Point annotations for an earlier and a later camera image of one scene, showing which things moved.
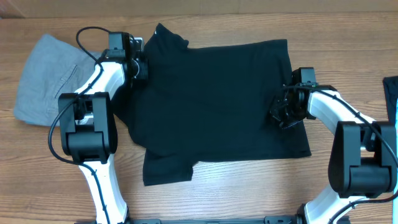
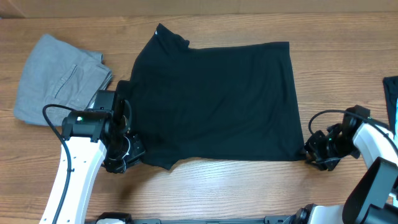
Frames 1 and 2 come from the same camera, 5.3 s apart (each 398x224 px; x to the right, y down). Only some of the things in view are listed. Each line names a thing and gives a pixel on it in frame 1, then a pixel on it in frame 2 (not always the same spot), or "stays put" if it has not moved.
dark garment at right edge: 390,84 stays put
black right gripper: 274,112 → 312,147
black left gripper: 143,72 → 114,166
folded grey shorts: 53,66 stays put
